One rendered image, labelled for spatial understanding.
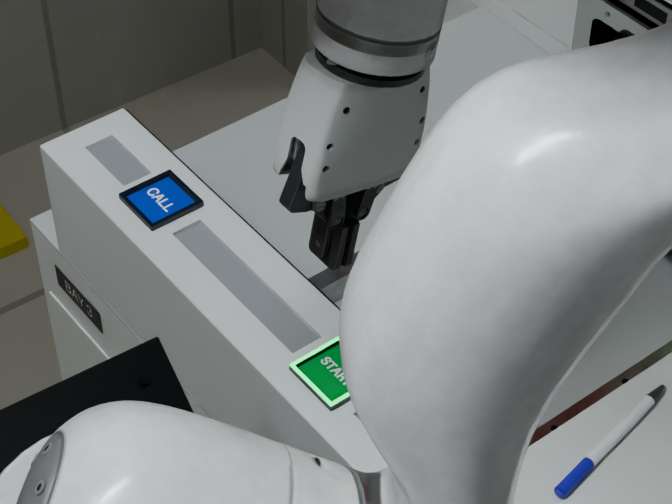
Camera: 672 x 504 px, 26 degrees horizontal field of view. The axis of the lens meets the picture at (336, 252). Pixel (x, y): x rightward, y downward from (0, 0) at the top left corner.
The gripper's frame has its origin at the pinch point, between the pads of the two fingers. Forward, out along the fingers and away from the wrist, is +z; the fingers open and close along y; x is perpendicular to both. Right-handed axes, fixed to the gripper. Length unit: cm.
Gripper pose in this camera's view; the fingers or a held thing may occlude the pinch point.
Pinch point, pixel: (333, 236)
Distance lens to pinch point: 106.2
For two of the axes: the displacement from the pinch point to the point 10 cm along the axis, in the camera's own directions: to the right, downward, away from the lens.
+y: -7.7, 2.7, -5.7
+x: 6.1, 5.5, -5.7
